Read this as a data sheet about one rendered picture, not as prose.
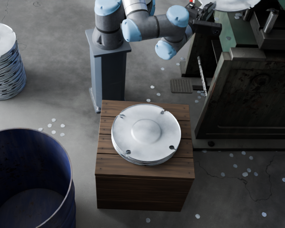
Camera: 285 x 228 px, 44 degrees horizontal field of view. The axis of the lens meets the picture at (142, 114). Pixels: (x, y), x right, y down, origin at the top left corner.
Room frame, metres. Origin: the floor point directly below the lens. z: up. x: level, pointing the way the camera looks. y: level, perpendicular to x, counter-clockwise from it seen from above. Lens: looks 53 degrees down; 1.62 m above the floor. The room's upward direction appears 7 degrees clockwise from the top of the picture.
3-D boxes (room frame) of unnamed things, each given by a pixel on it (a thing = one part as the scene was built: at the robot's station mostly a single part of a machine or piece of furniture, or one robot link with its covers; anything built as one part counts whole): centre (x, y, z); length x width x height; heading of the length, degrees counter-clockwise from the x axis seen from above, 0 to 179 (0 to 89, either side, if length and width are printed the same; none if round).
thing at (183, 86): (1.38, -0.43, 0.14); 0.59 x 0.10 x 0.05; 98
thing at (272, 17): (1.21, -0.46, 0.75); 0.03 x 0.03 x 0.10; 8
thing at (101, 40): (1.32, 0.21, 0.50); 0.15 x 0.15 x 0.10
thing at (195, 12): (1.14, -0.14, 0.76); 0.12 x 0.09 x 0.08; 151
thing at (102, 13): (1.32, 0.21, 0.62); 0.13 x 0.12 x 0.14; 113
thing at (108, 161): (0.85, -0.03, 0.18); 0.40 x 0.38 x 0.35; 95
